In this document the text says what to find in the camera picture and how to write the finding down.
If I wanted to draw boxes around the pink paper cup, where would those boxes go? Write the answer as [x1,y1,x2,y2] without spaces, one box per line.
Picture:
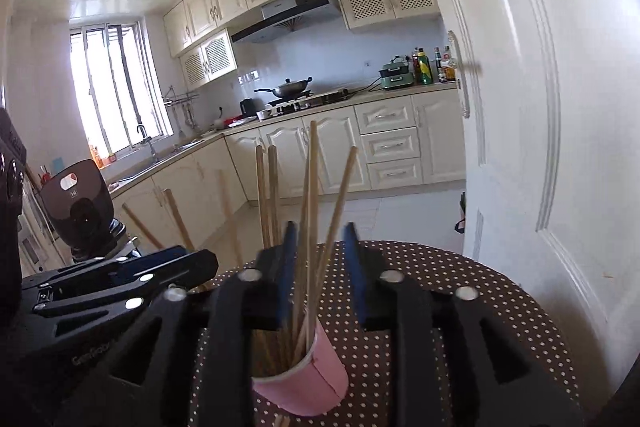
[250,319,350,418]

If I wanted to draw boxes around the green bottle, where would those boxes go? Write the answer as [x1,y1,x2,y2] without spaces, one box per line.
[417,48,434,86]

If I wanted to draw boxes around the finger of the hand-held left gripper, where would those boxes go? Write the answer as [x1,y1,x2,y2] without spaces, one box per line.
[32,249,220,323]
[22,245,189,295]

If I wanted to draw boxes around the brown polka dot tablecloth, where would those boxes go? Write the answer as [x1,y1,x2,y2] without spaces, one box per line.
[192,241,583,427]

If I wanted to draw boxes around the metal sink faucet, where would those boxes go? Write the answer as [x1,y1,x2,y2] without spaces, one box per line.
[137,124,159,160]

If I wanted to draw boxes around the kitchen window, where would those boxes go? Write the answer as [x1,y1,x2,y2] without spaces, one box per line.
[69,21,168,158]

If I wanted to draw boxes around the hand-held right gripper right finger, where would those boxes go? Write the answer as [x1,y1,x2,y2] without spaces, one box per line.
[342,222,586,427]

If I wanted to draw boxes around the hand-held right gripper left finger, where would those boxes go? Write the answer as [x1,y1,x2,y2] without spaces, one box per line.
[107,222,301,427]

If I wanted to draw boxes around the green countertop appliance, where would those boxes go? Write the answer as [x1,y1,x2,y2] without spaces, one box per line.
[378,56,416,92]

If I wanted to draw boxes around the cream lower kitchen cabinets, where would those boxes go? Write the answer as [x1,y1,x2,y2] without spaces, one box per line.
[107,89,468,253]

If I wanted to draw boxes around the range hood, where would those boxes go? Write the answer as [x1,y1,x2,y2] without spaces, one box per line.
[231,0,343,44]

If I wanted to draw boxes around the black wok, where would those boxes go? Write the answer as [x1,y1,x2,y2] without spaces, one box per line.
[254,77,314,100]

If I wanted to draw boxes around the white panelled door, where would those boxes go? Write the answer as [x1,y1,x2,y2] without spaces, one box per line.
[395,0,640,408]

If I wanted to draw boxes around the bundle of wooden chopsticks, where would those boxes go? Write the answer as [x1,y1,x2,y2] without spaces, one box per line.
[121,121,359,378]

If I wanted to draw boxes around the gas stove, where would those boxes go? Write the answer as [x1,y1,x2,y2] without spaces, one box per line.
[267,89,358,115]

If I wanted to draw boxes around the wall utensil rail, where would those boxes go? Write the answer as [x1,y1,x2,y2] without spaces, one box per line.
[161,87,200,128]

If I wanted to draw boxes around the amber bottle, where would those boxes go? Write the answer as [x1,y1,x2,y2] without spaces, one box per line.
[442,46,458,82]

